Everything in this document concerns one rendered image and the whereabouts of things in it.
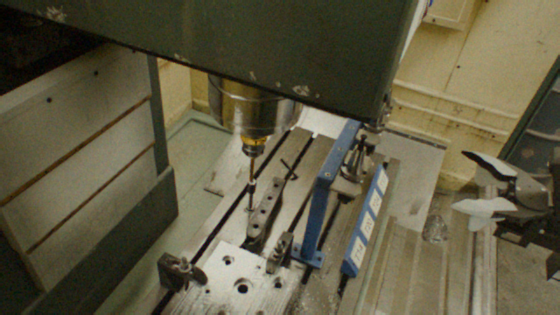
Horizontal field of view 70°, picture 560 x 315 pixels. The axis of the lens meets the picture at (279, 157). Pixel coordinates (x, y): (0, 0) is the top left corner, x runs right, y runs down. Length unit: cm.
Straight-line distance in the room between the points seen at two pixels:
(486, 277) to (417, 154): 58
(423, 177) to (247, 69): 134
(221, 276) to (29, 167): 49
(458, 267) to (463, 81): 69
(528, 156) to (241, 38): 252
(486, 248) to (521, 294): 111
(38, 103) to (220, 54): 49
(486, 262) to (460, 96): 62
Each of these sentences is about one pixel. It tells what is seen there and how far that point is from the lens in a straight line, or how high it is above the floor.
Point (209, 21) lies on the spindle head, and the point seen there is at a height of 167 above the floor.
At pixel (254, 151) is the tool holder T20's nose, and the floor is 140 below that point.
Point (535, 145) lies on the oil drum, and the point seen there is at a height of 51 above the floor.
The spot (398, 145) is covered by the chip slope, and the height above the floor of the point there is 83.
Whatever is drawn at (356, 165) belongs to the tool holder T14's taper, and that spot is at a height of 125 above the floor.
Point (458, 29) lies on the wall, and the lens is 160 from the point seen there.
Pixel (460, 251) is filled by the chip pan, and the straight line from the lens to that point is 171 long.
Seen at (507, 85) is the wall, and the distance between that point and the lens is 169.
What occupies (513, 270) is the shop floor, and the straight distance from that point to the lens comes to 275.
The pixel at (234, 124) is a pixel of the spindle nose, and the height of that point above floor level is 150.
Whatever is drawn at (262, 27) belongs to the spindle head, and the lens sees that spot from 47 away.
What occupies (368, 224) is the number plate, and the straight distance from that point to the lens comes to 128.
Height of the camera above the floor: 187
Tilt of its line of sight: 40 degrees down
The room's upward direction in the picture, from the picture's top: 7 degrees clockwise
